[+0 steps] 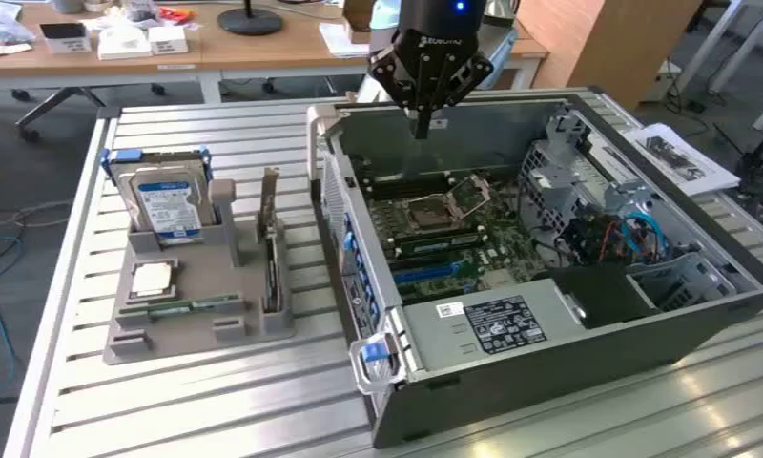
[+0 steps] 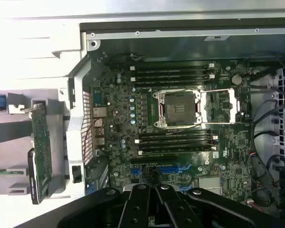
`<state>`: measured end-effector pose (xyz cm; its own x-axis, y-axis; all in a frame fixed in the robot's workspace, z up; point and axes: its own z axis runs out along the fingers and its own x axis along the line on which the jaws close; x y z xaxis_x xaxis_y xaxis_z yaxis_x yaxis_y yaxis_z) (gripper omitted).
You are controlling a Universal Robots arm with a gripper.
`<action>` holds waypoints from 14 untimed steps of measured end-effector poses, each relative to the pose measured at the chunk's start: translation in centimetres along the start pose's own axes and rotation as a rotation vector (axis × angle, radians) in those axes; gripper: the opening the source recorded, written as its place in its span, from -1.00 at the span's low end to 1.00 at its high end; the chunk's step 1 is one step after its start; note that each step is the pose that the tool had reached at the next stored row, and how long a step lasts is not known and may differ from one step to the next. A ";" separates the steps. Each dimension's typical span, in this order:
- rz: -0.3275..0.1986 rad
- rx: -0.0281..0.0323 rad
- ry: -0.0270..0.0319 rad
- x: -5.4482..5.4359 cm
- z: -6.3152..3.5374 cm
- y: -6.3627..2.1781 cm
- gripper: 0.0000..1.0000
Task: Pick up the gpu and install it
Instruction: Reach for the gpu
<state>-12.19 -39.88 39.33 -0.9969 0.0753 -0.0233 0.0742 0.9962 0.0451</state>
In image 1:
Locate metal socket cover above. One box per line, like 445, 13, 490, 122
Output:
448, 174, 493, 220

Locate perforated metal drive cage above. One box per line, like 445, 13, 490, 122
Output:
518, 102, 654, 249

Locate brown cardboard box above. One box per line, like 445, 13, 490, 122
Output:
342, 0, 382, 32

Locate graphics card with metal bracket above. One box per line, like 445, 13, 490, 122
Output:
256, 165, 289, 316

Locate white floor box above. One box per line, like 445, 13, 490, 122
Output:
652, 59, 684, 104

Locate blue wire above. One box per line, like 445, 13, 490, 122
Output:
616, 212, 673, 263

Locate green RAM stick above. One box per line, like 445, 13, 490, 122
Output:
390, 228, 489, 254
118, 294, 242, 319

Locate hard disk with blue label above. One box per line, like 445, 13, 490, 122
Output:
117, 164, 222, 242

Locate clear plastic bag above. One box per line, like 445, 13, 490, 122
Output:
0, 11, 40, 47

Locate orange packet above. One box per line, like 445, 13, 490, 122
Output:
157, 5, 198, 25

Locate black round lamp base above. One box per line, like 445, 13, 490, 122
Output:
216, 0, 286, 37

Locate grey power supply unit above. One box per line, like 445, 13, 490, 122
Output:
401, 279, 586, 373

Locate green motherboard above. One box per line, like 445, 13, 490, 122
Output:
354, 164, 568, 306

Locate white box with black top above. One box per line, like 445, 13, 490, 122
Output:
40, 22, 95, 54

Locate black wire bundle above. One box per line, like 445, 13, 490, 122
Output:
558, 214, 620, 266

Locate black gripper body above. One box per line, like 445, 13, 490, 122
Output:
390, 0, 485, 111

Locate blue plastic disk caddy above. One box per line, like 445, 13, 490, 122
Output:
99, 147, 214, 192

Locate printed paper stack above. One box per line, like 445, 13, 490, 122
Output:
622, 122, 744, 197

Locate CPU socket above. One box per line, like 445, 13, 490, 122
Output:
405, 194, 464, 235

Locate black RAM slot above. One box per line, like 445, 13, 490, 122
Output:
390, 251, 466, 272

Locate grey metal disk bay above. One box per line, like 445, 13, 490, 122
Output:
626, 252, 740, 311

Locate dark grey open PC case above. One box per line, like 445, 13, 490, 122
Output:
305, 85, 763, 449

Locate grey plastic parts rack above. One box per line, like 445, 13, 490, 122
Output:
103, 165, 300, 366

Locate wooden cabinet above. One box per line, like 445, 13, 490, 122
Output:
514, 0, 705, 111

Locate silver CPU chip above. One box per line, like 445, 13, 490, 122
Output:
130, 263, 177, 296

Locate small white box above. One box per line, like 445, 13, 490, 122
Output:
146, 24, 189, 56

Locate white boxes on desk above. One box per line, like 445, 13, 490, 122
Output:
96, 26, 154, 61

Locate wooden office desk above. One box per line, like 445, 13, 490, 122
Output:
0, 2, 206, 142
200, 0, 552, 104

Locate white table frame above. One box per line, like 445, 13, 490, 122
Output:
673, 0, 763, 130

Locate white papers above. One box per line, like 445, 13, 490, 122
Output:
318, 21, 374, 59

